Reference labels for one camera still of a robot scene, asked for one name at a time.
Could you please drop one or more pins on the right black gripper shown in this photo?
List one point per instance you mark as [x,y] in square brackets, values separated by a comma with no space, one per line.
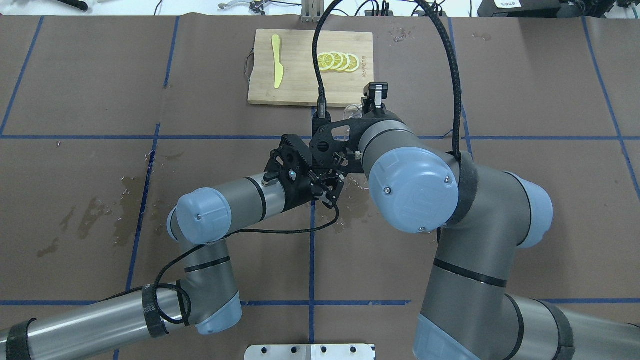
[376,101]

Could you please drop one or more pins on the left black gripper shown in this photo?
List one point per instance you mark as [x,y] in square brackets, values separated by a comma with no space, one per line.
[296,192]

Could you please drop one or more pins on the clear glass measuring cup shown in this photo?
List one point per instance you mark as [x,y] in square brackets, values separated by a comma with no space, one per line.
[352,111]

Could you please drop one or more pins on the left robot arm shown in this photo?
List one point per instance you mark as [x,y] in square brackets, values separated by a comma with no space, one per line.
[73,236]

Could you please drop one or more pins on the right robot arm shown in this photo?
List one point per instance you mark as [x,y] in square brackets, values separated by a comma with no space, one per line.
[485,216]

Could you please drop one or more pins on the lemon slice top rightmost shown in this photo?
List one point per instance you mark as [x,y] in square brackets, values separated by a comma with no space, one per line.
[326,61]

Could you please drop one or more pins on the bamboo cutting board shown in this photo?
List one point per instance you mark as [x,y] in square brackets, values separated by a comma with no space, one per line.
[299,85]

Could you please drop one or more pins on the yellow plastic knife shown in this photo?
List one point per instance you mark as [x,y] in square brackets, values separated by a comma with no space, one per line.
[279,69]

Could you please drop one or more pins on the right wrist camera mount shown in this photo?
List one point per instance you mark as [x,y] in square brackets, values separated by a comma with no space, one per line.
[339,155]

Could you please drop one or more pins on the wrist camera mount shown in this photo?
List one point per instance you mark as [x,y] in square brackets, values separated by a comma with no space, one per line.
[290,162]
[339,155]

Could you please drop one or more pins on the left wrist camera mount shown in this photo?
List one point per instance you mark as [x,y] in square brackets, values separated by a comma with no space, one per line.
[290,162]

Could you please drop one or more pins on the aluminium frame post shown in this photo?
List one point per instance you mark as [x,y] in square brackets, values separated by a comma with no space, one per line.
[312,10]

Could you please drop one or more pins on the metal cutting board handle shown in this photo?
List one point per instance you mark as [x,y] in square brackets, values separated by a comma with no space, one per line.
[249,65]

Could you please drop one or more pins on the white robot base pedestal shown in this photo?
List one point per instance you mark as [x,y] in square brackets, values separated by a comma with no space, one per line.
[336,351]

